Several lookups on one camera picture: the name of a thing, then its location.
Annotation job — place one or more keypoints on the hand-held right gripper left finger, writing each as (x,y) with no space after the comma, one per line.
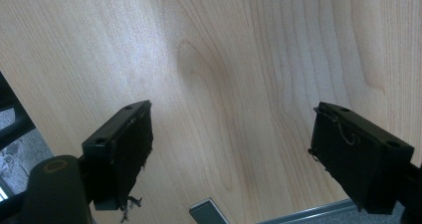
(122,151)

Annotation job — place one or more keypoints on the metal floor rail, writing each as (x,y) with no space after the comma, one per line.
(308,212)

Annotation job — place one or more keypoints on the grey table foot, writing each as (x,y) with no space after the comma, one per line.
(207,213)

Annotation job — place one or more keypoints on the black metal stand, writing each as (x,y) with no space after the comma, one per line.
(13,121)

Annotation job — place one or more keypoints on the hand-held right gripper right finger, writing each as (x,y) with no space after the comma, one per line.
(358,157)

